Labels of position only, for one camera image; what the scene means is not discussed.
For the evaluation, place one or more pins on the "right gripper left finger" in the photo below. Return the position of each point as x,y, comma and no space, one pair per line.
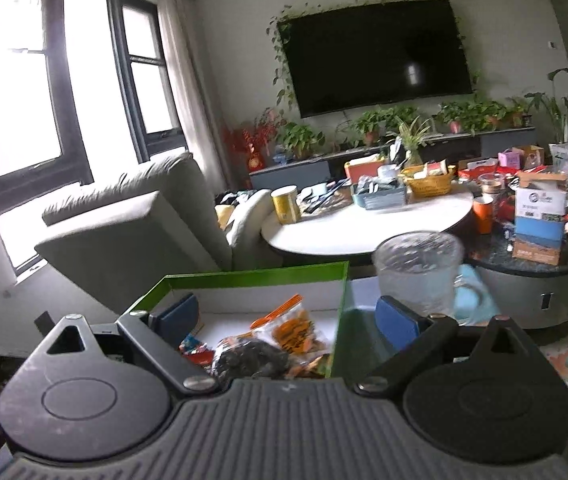
156,335

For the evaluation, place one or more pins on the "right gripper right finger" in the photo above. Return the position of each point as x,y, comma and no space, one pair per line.
417,341

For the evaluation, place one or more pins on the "dark black snack bag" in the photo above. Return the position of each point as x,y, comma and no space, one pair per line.
247,357

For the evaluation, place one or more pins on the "clear orange snack bag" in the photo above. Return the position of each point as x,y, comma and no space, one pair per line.
291,328

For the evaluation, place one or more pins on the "clear glass mug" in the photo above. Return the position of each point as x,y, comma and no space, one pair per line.
422,270

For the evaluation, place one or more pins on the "grey armchair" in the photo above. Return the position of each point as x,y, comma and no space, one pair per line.
116,241

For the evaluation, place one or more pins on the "green cardboard box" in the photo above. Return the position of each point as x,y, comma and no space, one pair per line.
229,302

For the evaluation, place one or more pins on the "dark round side table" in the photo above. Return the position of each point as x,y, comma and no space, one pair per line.
534,294

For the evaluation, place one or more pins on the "white round coffee table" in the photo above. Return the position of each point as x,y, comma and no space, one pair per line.
353,230

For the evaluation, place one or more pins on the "orange cup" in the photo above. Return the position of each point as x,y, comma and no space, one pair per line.
483,214

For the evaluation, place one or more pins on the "blue plastic basket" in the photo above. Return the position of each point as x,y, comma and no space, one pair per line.
373,196

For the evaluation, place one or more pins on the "yellow woven basket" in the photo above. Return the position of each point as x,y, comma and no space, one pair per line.
429,186

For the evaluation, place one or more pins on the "yellow canister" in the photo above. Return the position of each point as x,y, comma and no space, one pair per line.
285,204

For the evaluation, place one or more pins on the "blue white carton box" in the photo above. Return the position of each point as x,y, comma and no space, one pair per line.
540,208

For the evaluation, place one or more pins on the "spider plant in vase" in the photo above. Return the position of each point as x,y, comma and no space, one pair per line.
410,136

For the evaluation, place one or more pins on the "red flower decoration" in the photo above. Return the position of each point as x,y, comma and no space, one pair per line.
252,140

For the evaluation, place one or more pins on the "black wall television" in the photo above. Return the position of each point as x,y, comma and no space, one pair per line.
373,55

